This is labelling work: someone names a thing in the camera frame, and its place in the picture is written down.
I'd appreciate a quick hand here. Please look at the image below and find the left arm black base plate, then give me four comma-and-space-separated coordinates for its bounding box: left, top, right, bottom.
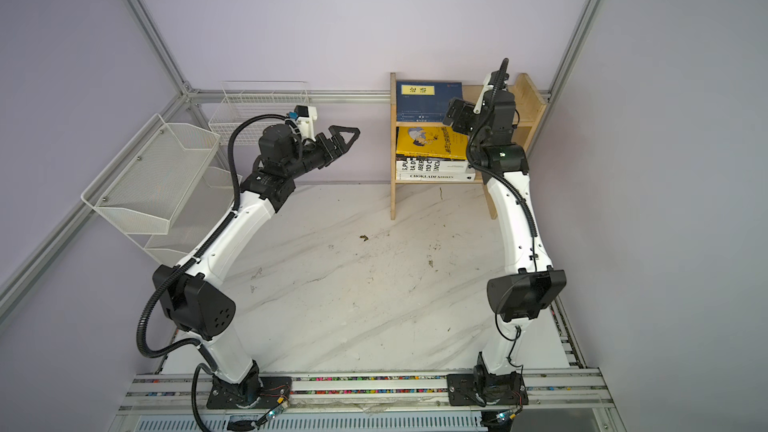
206, 376, 292, 410

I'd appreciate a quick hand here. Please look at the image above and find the wooden two-tier bookshelf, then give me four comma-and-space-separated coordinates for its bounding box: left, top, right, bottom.
389, 72, 548, 220

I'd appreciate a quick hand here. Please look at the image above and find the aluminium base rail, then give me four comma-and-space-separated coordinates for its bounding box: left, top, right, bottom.
118, 368, 616, 415

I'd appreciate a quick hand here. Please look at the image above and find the yellow book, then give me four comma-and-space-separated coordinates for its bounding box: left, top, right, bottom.
396, 127, 468, 160

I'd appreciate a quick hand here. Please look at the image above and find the wrist white camera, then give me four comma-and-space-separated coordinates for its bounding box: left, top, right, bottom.
473, 70, 509, 116
288, 105, 318, 139

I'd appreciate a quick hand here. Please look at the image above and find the white mesh wall bin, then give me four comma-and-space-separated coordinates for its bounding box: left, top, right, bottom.
143, 167, 233, 266
81, 114, 220, 235

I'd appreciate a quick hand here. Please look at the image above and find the white mesh lower wall bin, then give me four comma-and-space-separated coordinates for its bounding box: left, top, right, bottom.
143, 167, 233, 266

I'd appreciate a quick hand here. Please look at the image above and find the white mesh upper wall bin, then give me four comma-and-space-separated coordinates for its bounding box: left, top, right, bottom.
81, 114, 220, 235

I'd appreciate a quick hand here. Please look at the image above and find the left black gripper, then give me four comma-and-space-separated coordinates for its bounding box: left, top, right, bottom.
284, 125, 359, 181

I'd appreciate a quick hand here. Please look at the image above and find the white book with photo cover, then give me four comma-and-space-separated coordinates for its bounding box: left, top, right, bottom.
396, 172, 476, 183

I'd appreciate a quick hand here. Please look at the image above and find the white ventilated cable duct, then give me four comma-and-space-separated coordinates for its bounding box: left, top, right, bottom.
126, 411, 487, 431

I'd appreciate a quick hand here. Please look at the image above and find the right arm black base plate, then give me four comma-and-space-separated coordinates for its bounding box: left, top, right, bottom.
447, 372, 529, 407

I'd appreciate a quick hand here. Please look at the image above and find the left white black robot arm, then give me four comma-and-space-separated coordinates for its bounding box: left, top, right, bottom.
135, 112, 360, 408

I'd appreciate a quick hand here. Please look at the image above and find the white book with black lettering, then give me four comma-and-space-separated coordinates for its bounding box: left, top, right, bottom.
396, 155, 472, 174

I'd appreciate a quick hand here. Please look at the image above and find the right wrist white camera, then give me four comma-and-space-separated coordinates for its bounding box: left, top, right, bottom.
473, 70, 509, 116

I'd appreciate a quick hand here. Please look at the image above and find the white wire wall basket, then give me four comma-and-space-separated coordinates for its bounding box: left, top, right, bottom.
208, 81, 313, 146

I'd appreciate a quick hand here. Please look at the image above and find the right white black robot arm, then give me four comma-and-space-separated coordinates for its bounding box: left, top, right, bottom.
443, 90, 567, 406

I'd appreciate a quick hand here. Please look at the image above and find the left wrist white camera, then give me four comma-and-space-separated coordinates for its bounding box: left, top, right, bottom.
288, 105, 318, 139

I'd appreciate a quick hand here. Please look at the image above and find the dark blue book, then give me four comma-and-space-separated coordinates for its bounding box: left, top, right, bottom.
396, 80, 463, 123

